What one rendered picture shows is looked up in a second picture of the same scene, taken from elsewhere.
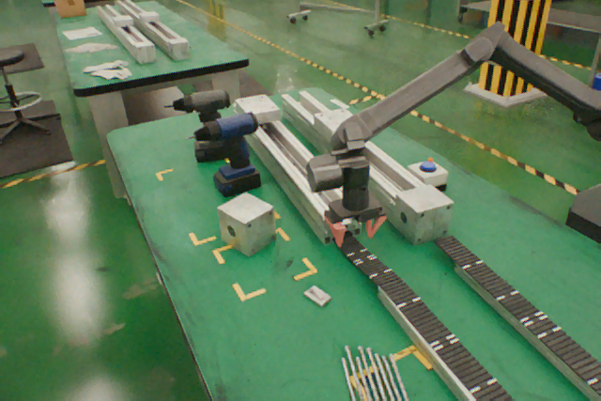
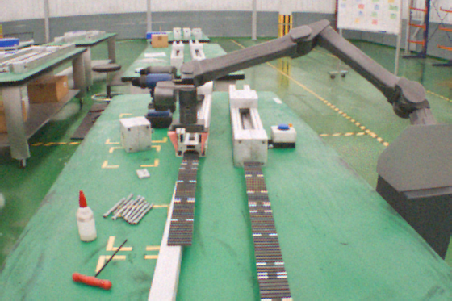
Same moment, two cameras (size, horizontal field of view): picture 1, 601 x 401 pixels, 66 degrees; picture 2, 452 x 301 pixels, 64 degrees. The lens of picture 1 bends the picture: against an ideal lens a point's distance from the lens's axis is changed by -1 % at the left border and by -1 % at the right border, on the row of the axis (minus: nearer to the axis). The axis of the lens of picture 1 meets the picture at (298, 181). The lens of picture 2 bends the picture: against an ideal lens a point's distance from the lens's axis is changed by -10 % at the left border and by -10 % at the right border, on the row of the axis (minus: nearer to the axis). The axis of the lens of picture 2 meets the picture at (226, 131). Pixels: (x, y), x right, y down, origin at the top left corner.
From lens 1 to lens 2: 0.69 m
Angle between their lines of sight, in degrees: 22
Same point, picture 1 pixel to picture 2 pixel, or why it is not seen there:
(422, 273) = (222, 179)
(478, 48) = (299, 31)
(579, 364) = (259, 227)
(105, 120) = not seen: hidden behind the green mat
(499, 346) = (228, 217)
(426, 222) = (244, 149)
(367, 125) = (202, 67)
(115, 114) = not seen: hidden behind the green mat
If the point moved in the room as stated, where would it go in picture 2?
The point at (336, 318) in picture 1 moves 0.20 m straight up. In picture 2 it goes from (142, 185) to (137, 116)
